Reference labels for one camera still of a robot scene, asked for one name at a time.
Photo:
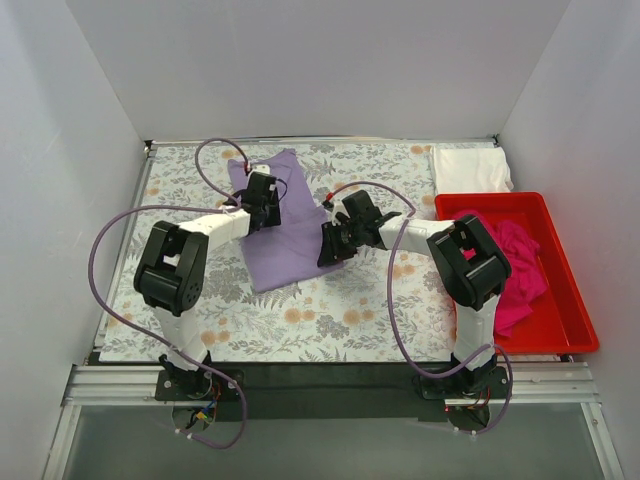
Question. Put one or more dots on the magenta t shirt in bin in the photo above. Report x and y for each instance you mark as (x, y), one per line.
(526, 282)

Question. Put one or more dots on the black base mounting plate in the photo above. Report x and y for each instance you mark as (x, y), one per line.
(292, 391)

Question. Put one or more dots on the red plastic bin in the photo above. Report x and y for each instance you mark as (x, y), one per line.
(559, 322)

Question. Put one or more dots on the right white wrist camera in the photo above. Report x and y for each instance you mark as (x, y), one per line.
(336, 209)

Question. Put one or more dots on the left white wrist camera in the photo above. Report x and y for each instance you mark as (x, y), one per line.
(261, 168)

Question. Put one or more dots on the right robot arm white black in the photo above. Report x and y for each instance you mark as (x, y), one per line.
(471, 266)

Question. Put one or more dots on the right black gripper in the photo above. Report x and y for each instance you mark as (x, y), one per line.
(332, 243)

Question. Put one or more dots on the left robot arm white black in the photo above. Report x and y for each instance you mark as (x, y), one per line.
(171, 272)

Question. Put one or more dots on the purple t shirt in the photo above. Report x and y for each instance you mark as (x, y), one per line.
(281, 255)

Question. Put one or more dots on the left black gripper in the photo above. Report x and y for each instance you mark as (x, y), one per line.
(270, 201)

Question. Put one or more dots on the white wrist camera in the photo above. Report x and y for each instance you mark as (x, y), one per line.
(336, 209)
(261, 168)

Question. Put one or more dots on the floral table mat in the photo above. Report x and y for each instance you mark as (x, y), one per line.
(378, 307)

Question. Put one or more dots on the white folded t shirt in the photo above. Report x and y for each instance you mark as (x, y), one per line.
(470, 170)

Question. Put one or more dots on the aluminium frame rail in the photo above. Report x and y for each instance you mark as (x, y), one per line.
(115, 426)

